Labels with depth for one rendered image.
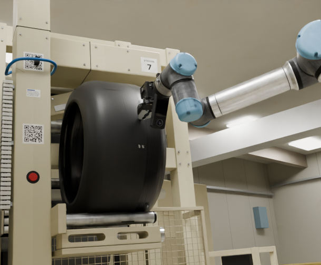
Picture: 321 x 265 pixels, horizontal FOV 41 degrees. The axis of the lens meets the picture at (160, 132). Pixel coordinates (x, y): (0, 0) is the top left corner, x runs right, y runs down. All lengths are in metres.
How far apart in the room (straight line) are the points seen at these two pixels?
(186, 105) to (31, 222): 0.69
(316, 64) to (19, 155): 1.02
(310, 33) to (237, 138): 6.91
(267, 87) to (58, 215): 0.78
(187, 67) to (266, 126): 6.58
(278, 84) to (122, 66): 1.01
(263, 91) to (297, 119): 6.22
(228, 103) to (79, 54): 0.97
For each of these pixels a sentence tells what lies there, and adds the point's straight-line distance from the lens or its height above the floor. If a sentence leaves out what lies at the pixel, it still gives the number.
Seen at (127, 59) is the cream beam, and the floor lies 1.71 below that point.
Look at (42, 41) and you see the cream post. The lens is 1.79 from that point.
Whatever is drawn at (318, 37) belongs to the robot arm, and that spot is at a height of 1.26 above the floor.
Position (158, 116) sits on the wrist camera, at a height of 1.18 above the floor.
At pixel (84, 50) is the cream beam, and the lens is 2.12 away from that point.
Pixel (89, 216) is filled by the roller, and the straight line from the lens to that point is 1.53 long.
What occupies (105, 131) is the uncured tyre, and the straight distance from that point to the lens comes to 1.48.
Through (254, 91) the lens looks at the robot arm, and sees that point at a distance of 1.34.
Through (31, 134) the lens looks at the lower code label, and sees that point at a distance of 1.63.
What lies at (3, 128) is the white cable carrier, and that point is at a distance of 1.64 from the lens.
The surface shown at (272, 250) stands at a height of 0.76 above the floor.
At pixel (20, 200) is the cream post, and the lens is 1.57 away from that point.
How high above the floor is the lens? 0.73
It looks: 17 degrees up
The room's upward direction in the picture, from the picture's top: 5 degrees counter-clockwise
